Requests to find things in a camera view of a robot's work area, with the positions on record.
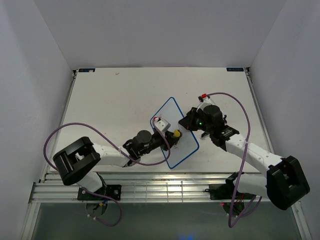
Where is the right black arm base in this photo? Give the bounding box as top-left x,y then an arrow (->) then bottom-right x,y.
204,172 -> 251,201

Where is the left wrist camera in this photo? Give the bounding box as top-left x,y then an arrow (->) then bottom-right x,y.
152,116 -> 171,133

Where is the blue corner label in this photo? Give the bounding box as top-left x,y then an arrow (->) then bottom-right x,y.
78,68 -> 96,73
226,67 -> 244,72

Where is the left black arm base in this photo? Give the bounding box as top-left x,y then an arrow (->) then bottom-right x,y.
77,184 -> 122,201

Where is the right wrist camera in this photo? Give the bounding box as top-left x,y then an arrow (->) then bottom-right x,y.
196,93 -> 216,110

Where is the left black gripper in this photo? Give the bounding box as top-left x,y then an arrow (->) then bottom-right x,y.
139,130 -> 179,157

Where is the left blue corner label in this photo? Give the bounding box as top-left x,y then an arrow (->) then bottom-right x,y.
78,68 -> 96,73

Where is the right blue corner label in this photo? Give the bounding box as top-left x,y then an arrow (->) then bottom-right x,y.
226,67 -> 244,72

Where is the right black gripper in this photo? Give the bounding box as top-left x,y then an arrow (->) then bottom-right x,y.
177,107 -> 213,135

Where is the blue-framed whiteboard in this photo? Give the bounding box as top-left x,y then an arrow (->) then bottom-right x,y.
149,96 -> 200,170

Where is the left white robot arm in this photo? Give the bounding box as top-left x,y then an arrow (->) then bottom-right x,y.
53,129 -> 183,200

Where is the yellow bone-shaped eraser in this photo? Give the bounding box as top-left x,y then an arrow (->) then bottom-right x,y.
173,129 -> 183,137

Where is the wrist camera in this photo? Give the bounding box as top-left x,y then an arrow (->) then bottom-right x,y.
196,93 -> 216,110
152,116 -> 171,133

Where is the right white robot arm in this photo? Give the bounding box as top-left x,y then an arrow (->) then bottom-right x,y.
178,105 -> 310,210

